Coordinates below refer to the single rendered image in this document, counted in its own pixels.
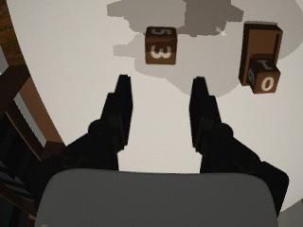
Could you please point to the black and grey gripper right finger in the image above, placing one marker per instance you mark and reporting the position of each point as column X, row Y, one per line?
column 222, row 152

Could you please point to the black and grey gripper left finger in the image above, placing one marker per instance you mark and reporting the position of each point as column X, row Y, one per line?
column 105, row 138

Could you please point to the brown digit cube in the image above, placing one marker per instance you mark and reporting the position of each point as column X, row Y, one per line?
column 160, row 45
column 262, row 76

